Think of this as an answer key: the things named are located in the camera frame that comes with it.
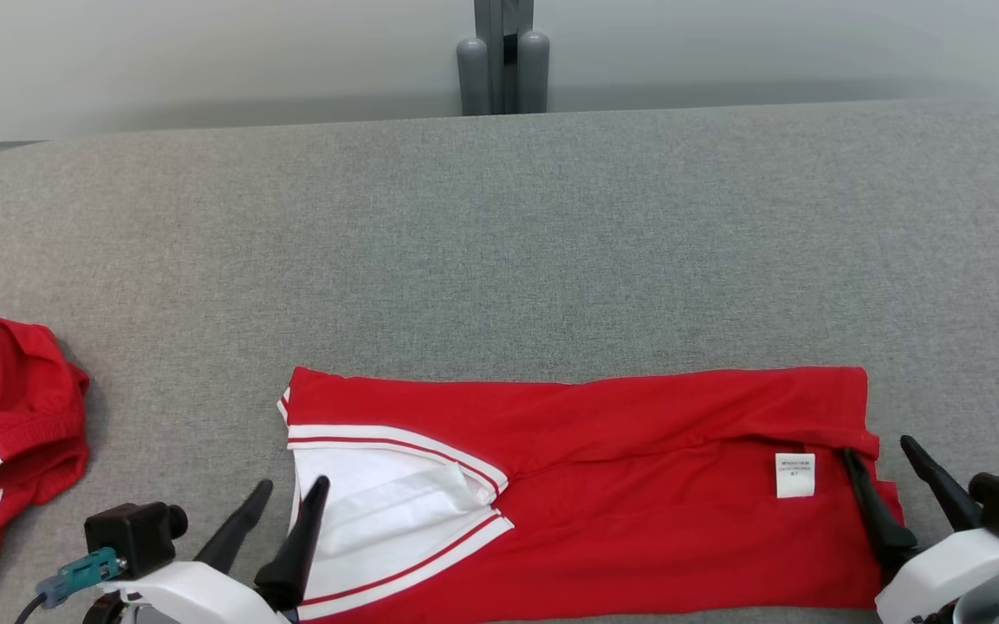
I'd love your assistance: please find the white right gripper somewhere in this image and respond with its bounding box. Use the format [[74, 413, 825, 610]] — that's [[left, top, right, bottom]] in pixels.
[[841, 435, 999, 624]]

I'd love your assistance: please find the grey metal partition post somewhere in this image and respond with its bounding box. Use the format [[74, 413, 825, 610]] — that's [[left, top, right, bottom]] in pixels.
[[475, 0, 535, 115]]

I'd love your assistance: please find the red jersey with printed letters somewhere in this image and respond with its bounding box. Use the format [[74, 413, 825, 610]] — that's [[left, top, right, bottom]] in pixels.
[[0, 316, 91, 608]]

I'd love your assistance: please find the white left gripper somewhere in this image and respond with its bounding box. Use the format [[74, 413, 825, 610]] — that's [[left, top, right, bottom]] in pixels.
[[96, 475, 331, 624]]

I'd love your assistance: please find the red garment with white panel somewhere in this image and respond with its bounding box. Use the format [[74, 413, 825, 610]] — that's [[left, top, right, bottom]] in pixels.
[[278, 366, 905, 624]]

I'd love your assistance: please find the grey cylindrical post foot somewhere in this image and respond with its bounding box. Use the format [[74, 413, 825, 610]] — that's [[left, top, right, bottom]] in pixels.
[[457, 36, 490, 116], [517, 31, 550, 114]]

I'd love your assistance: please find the teal left camera cable connector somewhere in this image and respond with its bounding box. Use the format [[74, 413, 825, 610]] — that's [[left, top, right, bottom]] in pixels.
[[14, 548, 127, 624]]

